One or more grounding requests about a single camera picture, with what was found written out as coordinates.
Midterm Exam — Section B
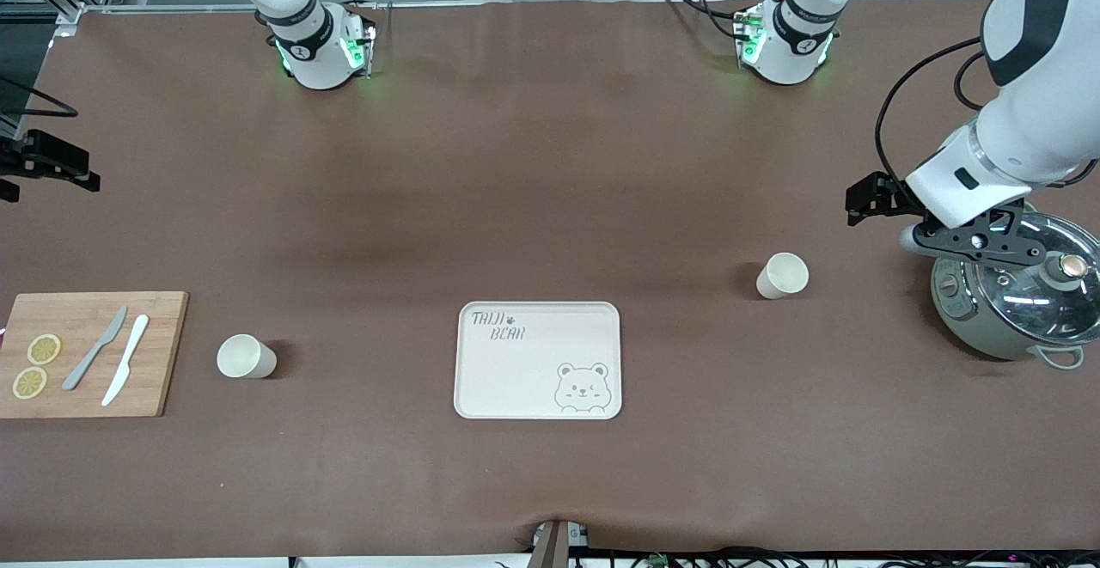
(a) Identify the white IKEA cup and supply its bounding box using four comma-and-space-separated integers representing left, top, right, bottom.
217, 333, 278, 380
756, 252, 810, 301

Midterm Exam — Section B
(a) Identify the grey-green electric pot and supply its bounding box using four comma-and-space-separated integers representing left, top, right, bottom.
931, 198, 1100, 371

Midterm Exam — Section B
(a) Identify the glass pot lid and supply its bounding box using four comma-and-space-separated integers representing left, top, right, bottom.
974, 211, 1100, 345

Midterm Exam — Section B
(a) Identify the grey knife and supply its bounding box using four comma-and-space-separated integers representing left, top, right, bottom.
62, 306, 129, 392

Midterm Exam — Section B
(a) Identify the wooden cutting board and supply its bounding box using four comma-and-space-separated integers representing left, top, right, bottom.
0, 291, 190, 419

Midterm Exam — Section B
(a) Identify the white knife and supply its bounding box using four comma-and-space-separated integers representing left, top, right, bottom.
101, 315, 150, 407

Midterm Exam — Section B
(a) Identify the brown table cover mat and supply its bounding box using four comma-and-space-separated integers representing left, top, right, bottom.
0, 0, 1100, 562

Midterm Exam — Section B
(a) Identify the white tray with bear print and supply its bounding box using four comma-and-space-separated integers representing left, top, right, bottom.
453, 301, 622, 421

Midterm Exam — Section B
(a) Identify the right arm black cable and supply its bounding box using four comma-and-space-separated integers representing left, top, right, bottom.
0, 76, 80, 119

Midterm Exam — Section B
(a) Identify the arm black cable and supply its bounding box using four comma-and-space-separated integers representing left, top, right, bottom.
875, 35, 989, 195
0, 76, 80, 119

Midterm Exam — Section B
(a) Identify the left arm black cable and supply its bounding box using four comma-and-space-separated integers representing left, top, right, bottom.
875, 35, 989, 195

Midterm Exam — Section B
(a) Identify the black cable bundle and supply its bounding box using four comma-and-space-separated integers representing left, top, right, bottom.
593, 545, 1100, 568

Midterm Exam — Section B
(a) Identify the camera stand post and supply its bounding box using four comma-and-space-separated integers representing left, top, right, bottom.
531, 520, 590, 568

